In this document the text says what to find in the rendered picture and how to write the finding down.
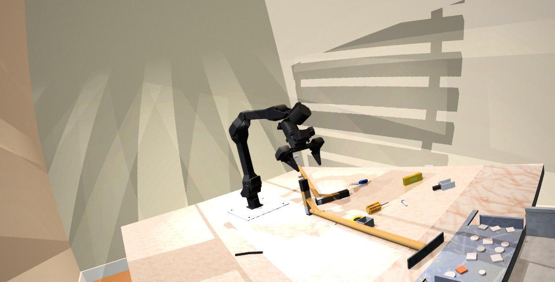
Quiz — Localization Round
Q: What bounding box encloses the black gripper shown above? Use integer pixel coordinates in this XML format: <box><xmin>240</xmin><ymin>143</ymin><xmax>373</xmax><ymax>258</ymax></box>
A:
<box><xmin>275</xmin><ymin>128</ymin><xmax>324</xmax><ymax>172</ymax></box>

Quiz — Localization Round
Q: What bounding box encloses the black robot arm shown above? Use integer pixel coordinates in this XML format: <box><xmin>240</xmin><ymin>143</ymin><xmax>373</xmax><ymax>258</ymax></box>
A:
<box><xmin>229</xmin><ymin>102</ymin><xmax>315</xmax><ymax>210</ymax></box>

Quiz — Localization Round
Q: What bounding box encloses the orange square tile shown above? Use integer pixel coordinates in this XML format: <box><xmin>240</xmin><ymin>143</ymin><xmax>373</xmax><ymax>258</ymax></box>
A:
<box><xmin>455</xmin><ymin>266</ymin><xmax>468</xmax><ymax>274</ymax></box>

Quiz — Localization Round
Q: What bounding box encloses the yellow rectangular block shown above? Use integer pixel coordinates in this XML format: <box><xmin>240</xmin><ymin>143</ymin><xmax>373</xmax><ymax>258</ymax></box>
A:
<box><xmin>403</xmin><ymin>172</ymin><xmax>423</xmax><ymax>186</ymax></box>

